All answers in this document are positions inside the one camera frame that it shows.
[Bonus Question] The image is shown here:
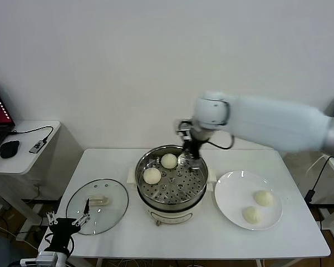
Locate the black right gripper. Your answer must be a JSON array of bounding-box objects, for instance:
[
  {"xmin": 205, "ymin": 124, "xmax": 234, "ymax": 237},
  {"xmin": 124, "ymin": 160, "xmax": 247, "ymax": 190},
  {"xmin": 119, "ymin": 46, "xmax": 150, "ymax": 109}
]
[{"xmin": 178, "ymin": 130, "xmax": 209, "ymax": 172}]

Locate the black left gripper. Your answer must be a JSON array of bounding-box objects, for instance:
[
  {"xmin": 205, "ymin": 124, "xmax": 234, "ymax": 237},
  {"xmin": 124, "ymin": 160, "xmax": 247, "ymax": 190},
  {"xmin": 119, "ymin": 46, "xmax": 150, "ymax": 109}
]
[{"xmin": 46, "ymin": 197, "xmax": 90, "ymax": 251}]

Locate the white steamed baozi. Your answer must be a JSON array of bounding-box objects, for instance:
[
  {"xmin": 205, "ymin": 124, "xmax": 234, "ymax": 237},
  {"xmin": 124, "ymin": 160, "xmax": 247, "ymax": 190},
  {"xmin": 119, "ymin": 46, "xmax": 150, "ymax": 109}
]
[
  {"xmin": 242, "ymin": 205, "xmax": 263, "ymax": 224},
  {"xmin": 160, "ymin": 152, "xmax": 178, "ymax": 169},
  {"xmin": 253, "ymin": 190, "xmax": 274, "ymax": 207},
  {"xmin": 143, "ymin": 167, "xmax": 162, "ymax": 185}
]

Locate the round glass pot lid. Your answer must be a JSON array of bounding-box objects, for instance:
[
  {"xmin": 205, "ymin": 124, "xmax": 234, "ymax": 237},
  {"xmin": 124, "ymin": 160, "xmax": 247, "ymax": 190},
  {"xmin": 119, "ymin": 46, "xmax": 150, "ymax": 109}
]
[{"xmin": 66, "ymin": 179, "xmax": 129, "ymax": 236}]

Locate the stainless steel steamer basket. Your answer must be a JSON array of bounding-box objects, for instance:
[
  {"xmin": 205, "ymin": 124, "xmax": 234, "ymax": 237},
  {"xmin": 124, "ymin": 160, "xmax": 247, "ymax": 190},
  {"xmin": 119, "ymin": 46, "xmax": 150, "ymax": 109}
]
[{"xmin": 135, "ymin": 144, "xmax": 209, "ymax": 211}]

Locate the cream electric cooker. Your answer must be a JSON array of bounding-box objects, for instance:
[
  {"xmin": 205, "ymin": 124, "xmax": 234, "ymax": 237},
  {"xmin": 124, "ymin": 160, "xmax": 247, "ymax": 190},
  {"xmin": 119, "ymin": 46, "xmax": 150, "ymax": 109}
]
[{"xmin": 127, "ymin": 166, "xmax": 217, "ymax": 228}]

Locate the white round plate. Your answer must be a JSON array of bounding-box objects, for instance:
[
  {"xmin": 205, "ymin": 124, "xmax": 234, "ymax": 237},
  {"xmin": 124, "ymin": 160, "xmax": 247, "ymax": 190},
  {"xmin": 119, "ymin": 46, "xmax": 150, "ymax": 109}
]
[{"xmin": 214, "ymin": 170, "xmax": 283, "ymax": 231}]

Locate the grey usb hub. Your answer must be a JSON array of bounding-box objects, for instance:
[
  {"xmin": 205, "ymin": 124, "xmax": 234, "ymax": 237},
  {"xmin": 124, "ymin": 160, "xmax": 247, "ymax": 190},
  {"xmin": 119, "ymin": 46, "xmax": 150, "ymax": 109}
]
[{"xmin": 29, "ymin": 140, "xmax": 45, "ymax": 155}]

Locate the black computer mouse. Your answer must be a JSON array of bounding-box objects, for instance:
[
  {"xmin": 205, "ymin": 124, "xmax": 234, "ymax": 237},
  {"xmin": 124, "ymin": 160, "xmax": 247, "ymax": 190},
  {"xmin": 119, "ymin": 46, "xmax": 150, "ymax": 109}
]
[{"xmin": 0, "ymin": 140, "xmax": 20, "ymax": 159}]

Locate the black usb cable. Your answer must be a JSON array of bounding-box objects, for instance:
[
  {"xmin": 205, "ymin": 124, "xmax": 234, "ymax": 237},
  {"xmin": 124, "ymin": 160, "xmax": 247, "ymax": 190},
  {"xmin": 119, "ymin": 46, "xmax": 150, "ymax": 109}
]
[{"xmin": 8, "ymin": 126, "xmax": 54, "ymax": 145}]

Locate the black power cable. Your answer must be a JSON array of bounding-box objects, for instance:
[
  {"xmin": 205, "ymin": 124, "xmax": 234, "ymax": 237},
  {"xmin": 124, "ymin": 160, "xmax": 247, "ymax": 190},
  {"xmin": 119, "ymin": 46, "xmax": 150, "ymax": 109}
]
[{"xmin": 304, "ymin": 157, "xmax": 334, "ymax": 205}]

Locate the white cable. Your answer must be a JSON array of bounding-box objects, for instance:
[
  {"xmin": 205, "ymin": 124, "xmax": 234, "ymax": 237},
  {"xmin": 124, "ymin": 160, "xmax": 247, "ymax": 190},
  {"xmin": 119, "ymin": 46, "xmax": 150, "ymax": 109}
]
[{"xmin": 306, "ymin": 154, "xmax": 331, "ymax": 176}]

